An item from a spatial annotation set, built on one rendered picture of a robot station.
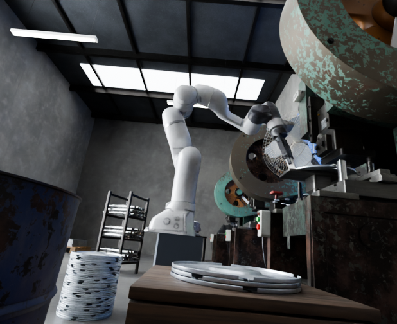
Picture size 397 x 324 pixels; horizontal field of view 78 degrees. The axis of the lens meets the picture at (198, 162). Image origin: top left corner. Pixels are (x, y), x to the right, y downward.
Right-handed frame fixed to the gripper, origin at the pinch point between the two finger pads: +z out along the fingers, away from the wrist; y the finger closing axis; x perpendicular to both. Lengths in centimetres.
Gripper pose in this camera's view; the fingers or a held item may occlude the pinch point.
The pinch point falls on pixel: (291, 164)
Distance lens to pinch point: 124.3
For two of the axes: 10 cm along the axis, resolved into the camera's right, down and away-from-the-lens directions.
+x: 7.3, -4.4, -5.2
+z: 1.5, 8.5, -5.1
